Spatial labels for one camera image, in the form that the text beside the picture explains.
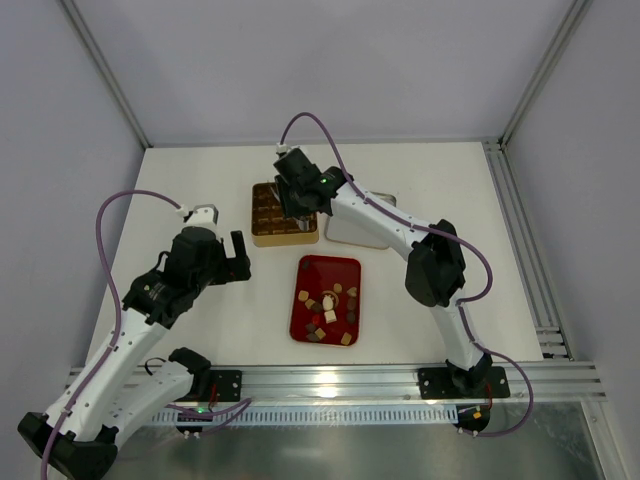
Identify cream square chocolate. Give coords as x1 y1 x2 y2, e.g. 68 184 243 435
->
324 311 337 323

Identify slotted cable duct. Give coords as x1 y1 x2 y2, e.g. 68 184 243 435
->
149 404 458 428

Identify white figurine chocolate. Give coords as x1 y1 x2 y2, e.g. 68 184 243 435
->
322 295 334 311

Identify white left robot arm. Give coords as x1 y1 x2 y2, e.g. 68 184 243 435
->
18 227 251 479

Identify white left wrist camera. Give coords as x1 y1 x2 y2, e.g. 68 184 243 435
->
176 204 219 231

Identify gold chocolate box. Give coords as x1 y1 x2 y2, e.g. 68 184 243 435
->
251 182 319 248

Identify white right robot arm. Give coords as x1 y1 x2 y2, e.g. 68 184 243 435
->
274 143 493 396

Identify red rectangular tin tray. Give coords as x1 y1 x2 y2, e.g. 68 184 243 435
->
289 255 362 348

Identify metal tongs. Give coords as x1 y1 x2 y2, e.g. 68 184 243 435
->
272 175 312 232

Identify silver tin lid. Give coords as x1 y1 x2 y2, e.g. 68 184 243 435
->
325 191 398 250

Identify aluminium mounting rail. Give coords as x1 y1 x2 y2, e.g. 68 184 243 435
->
67 364 609 401

